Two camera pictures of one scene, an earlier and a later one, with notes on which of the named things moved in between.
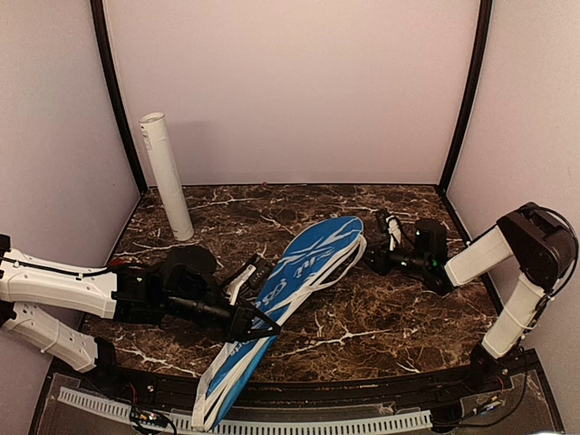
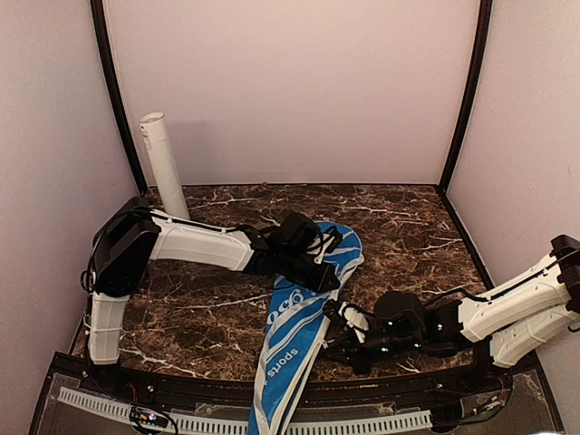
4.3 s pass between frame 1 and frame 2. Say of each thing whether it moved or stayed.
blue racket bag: moved
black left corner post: stayed
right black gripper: moved
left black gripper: moved
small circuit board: stayed
